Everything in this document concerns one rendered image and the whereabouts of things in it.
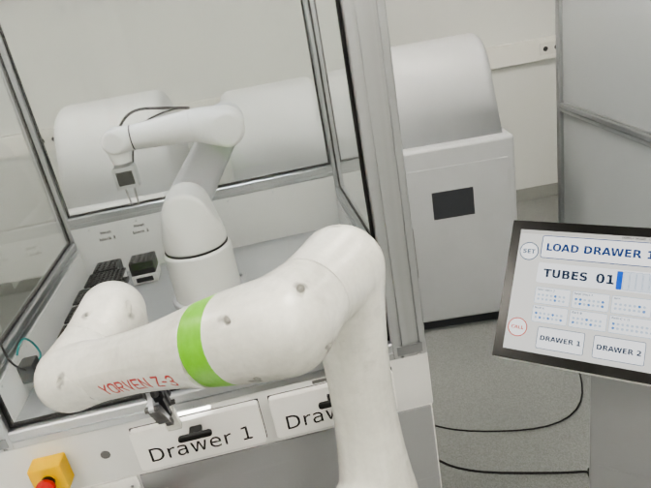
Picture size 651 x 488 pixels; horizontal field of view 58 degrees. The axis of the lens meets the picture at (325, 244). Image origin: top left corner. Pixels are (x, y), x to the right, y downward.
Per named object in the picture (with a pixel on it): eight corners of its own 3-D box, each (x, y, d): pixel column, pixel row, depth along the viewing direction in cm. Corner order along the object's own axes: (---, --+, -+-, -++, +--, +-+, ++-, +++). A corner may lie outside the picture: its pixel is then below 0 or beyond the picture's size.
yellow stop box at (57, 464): (70, 492, 129) (58, 467, 126) (36, 500, 128) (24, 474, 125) (76, 474, 133) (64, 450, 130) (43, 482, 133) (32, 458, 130)
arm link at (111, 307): (145, 270, 99) (89, 264, 102) (108, 328, 90) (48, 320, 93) (170, 322, 109) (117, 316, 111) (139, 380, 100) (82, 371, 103)
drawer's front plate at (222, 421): (267, 442, 136) (257, 403, 132) (142, 472, 134) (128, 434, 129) (266, 436, 137) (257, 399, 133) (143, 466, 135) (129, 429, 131)
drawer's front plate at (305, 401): (398, 410, 138) (392, 371, 134) (277, 439, 136) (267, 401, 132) (396, 405, 140) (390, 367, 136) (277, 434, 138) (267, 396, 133)
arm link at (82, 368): (252, 333, 82) (200, 281, 76) (222, 405, 74) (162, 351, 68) (97, 371, 101) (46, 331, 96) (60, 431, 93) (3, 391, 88)
